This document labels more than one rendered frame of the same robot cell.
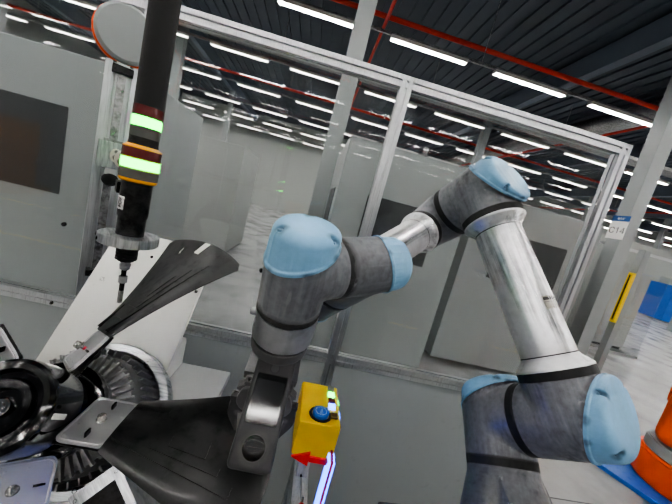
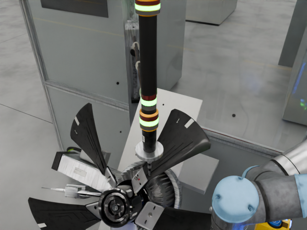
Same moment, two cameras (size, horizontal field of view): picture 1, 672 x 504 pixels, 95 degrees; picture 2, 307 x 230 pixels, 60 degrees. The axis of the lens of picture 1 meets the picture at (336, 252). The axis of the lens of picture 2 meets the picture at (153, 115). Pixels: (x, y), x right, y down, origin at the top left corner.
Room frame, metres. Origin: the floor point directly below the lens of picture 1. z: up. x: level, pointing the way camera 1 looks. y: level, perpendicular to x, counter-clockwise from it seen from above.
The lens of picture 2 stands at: (-0.01, -0.01, 1.92)
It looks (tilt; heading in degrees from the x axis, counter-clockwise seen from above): 36 degrees down; 34
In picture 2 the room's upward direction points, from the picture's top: straight up
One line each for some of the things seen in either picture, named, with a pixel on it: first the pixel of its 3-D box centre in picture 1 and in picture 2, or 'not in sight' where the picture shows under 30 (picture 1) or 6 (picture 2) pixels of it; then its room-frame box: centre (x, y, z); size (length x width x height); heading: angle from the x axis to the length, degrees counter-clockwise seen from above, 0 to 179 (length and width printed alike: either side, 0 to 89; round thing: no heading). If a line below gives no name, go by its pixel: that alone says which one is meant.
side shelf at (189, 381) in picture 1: (166, 385); (180, 164); (0.93, 0.44, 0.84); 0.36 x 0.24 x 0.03; 96
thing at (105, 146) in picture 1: (112, 155); (133, 33); (0.87, 0.68, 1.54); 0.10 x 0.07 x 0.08; 41
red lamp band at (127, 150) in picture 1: (142, 154); (149, 113); (0.40, 0.27, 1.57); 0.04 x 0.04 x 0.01
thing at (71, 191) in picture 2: not in sight; (73, 191); (0.37, 0.62, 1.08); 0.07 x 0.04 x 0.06; 106
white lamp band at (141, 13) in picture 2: not in sight; (147, 10); (0.40, 0.27, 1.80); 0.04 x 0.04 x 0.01
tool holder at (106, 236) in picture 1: (132, 205); (148, 134); (0.40, 0.28, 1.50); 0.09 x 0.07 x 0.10; 41
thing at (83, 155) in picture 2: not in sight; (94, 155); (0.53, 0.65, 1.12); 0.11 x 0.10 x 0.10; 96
